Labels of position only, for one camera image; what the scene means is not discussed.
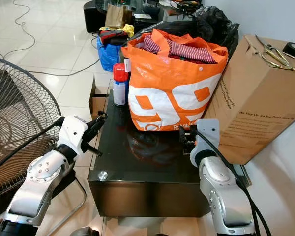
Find small open cardboard box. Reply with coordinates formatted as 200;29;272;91
89;74;109;118

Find red-capped spray can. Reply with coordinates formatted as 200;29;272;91
113;62;129;107

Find orange and white shopping bag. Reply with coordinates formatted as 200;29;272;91
120;28;229;132

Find black glass-top low table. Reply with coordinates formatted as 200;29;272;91
88;79;249;218

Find blue plastic bag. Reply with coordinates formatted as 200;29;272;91
97;35;124;72

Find large printed cardboard box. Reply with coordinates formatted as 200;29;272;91
202;34;295;165

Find dark red clothes pile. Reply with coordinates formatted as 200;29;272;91
99;29;124;46

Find red white striped cloth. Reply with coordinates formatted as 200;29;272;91
140;35;217;64

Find yellow cloth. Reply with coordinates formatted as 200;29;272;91
119;24;135;38

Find black speaker box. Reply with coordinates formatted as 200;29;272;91
83;0;108;33

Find brown paper bag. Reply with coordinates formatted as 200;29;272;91
105;4;132;28

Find glass-top desk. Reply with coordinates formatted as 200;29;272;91
96;0;205;28

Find black garbage bag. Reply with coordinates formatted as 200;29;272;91
120;6;240;55

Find brass-coloured scissors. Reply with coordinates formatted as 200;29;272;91
255;34;295;73

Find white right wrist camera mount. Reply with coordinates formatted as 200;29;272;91
191;118;221;153

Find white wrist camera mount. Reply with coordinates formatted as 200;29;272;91
191;118;221;153
58;116;89;148

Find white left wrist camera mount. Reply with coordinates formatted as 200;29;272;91
58;116;89;148

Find chrome metal tube frame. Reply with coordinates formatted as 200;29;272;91
63;176;88;219

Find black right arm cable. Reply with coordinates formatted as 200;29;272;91
192;127;262;236

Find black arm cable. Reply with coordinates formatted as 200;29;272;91
0;117;65;174
192;127;262;236

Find straight thin floor cable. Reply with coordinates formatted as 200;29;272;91
29;60;100;76

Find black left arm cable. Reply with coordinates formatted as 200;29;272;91
0;117;65;174

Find black wire-guard standing fan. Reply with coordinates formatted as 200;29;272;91
0;55;62;217

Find winding thin floor cable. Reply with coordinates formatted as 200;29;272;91
0;0;39;59

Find black cable bundle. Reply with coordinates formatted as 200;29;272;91
170;0;205;15

